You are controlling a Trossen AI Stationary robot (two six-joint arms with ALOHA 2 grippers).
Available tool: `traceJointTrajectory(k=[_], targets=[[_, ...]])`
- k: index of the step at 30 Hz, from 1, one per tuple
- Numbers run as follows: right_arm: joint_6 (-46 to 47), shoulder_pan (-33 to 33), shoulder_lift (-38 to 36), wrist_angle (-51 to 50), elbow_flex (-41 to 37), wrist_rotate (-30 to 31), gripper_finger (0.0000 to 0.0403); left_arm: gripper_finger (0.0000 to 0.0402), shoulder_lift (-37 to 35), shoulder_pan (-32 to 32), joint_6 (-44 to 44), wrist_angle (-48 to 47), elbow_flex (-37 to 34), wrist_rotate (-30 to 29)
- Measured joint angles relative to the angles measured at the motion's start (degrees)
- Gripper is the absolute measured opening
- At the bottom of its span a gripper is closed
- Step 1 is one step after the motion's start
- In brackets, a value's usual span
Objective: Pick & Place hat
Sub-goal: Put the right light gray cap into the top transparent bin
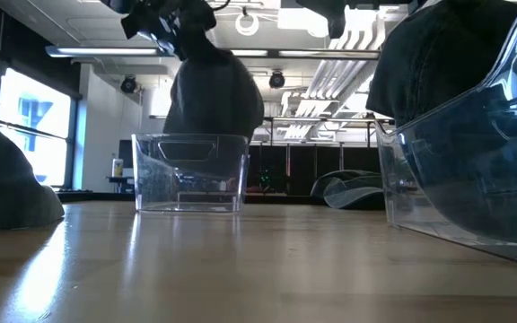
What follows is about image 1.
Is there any device with green lights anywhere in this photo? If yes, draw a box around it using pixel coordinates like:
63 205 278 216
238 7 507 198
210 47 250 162
258 168 274 189

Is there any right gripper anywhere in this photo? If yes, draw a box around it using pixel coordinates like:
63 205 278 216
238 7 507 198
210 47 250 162
296 0 415 39

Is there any faded grey baseball cap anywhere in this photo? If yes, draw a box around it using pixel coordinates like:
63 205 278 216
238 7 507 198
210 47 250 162
310 169 386 211
0 116 66 232

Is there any black round ceiling speaker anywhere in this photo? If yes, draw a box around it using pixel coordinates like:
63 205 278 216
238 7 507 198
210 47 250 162
120 74 138 94
268 70 286 90

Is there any white hanging ring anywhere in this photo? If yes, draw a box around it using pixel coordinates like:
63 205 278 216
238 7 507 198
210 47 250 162
234 12 260 37

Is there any dark background monitor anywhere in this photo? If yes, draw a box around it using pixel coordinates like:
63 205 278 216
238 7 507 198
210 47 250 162
118 139 135 170

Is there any dark charcoal baseball cap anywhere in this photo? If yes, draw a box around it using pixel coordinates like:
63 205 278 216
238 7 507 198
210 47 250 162
365 0 517 246

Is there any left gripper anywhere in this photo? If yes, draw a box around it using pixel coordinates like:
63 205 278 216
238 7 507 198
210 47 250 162
101 0 218 62

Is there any overhead light bar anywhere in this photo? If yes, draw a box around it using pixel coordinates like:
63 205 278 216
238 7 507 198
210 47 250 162
45 44 381 62

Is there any small background desk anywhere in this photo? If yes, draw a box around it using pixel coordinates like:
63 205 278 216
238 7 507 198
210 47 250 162
104 175 135 194

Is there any clear plastic storage bin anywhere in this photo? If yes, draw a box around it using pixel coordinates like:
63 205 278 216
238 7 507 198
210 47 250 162
374 0 517 271
131 133 250 214

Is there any silver ceiling duct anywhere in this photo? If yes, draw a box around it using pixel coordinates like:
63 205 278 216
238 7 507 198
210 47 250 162
280 17 388 141

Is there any large bright window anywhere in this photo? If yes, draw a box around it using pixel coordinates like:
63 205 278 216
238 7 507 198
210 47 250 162
0 66 74 189

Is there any light blue-grey baseball cap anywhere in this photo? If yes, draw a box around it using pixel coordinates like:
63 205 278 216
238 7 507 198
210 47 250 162
162 24 266 165

